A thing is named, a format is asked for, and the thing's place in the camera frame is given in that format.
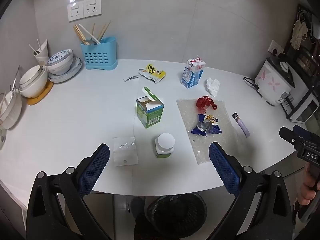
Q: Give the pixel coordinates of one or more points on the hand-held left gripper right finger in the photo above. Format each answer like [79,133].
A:
[222,166]

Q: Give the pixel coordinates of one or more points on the red mesh wrapper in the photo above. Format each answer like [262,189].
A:
[203,103]

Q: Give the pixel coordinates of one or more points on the blue milk carton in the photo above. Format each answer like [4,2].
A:
[192,75]

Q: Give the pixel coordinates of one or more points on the lace doily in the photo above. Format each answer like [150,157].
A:
[300,35]

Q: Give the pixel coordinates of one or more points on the yellow snack wrapper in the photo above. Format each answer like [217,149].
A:
[153,72]

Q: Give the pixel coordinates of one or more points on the large white bowl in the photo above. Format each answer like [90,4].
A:
[12,110]

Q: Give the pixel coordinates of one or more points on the blue snack wrapper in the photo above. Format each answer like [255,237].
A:
[206,127]

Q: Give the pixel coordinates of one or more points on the blue utensil holder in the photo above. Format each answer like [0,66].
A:
[100,55]

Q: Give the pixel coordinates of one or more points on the bunch of chopsticks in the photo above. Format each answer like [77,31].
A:
[82,33]

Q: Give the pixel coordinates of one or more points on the black mesh trash bin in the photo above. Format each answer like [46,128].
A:
[177,217]

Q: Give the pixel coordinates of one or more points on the white plastic stick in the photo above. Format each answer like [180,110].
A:
[39,44]
[33,48]

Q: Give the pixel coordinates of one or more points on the white capped bottle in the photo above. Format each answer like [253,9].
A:
[164,143]

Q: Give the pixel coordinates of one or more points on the person's right hand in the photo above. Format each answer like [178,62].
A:
[308,193]

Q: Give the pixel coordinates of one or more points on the white microwave oven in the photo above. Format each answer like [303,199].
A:
[302,100]

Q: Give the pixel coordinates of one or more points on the white cup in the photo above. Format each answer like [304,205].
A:
[42,55]

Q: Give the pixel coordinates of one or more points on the torn silver wrapper strip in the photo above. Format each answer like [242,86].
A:
[130,78]

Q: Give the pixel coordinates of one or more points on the purple sachet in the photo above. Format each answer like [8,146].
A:
[241,125]

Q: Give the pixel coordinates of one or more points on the blue patterned bowl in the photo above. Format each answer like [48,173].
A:
[60,61]

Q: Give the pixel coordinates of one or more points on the white rice cooker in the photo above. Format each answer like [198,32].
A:
[272,82]

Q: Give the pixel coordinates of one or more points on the metal dish rack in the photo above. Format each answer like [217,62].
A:
[12,85]

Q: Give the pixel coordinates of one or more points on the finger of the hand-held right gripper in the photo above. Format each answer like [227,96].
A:
[290,137]
[303,133]

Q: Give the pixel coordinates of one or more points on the bubble wrap sheet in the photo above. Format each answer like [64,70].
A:
[227,120]

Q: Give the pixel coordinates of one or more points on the wooden trivet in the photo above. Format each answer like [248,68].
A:
[41,96]

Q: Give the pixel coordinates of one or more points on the white wall socket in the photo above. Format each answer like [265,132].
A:
[75,11]
[92,7]
[275,47]

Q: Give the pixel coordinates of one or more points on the green white cardboard box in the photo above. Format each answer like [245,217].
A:
[152,113]

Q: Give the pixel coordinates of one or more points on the crumpled white tissue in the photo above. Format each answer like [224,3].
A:
[213,86]

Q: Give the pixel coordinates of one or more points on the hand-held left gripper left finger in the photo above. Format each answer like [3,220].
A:
[96,166]

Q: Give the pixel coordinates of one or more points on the clear plastic bag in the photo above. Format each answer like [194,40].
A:
[125,152]

